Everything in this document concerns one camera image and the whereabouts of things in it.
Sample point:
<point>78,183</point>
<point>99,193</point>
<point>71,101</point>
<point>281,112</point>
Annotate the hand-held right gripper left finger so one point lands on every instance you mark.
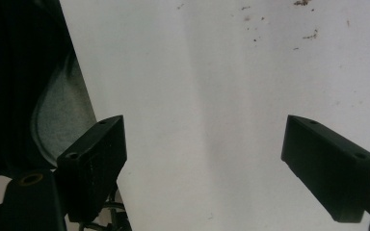
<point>93,166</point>

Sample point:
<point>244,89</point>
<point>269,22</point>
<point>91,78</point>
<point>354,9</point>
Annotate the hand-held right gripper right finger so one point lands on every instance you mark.
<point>330,170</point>

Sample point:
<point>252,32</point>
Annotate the white paper sheet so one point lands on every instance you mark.
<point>205,96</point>

